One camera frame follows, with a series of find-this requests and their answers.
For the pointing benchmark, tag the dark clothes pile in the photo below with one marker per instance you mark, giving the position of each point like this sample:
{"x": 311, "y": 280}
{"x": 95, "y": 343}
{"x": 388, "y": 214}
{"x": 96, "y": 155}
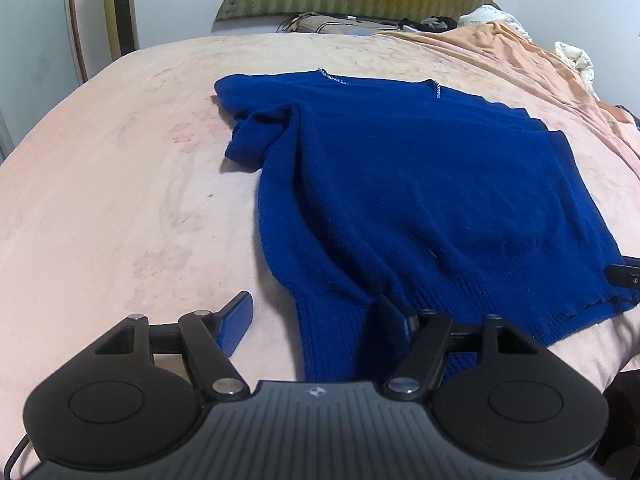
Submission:
{"x": 430, "y": 22}

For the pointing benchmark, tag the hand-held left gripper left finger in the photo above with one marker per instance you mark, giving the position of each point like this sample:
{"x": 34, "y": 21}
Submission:
{"x": 235, "y": 325}

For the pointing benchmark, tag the white printed quilt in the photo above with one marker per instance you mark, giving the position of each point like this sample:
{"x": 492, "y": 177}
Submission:
{"x": 487, "y": 14}

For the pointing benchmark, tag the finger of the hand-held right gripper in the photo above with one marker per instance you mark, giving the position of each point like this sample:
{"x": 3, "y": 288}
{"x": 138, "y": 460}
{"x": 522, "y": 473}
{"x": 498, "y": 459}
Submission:
{"x": 626, "y": 275}

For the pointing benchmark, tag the pink bedspread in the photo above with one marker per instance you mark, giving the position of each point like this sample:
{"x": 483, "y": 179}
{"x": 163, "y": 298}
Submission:
{"x": 125, "y": 185}

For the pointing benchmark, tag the white crumpled duvet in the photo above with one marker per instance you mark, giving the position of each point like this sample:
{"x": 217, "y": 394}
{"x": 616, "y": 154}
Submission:
{"x": 575, "y": 57}

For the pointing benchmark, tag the blue beaded sweater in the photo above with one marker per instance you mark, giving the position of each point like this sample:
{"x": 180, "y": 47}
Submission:
{"x": 425, "y": 185}

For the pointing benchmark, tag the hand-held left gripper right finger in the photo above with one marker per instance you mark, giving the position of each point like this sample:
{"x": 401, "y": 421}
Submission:
{"x": 392, "y": 327}

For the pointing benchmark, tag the gold tower air conditioner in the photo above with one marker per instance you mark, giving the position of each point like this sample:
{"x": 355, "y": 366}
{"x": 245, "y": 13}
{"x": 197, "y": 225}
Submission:
{"x": 120, "y": 5}

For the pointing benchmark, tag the brown patterned pillow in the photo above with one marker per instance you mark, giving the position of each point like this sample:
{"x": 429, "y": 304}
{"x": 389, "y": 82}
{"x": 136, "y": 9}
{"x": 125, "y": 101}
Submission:
{"x": 325, "y": 24}

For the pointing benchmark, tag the orange blanket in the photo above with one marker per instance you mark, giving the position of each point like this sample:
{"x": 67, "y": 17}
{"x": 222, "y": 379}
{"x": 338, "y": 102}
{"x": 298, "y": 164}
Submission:
{"x": 540, "y": 70}

